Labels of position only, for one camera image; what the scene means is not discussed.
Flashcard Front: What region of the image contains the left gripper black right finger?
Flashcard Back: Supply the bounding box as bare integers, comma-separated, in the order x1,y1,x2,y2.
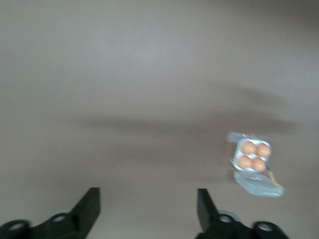
196,188,291,239

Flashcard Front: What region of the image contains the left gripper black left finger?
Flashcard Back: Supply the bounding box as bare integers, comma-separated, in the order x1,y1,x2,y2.
0,187,102,239

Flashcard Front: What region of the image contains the yellow string loop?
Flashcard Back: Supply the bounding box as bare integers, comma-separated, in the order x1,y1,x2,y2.
266,166,283,188

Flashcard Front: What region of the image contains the clear plastic egg box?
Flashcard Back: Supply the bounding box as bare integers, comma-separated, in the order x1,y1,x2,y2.
226,131,286,199

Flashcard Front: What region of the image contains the brown egg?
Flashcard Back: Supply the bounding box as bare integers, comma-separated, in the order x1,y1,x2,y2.
256,143,272,158
240,140,256,155
251,157,266,172
236,154,252,170

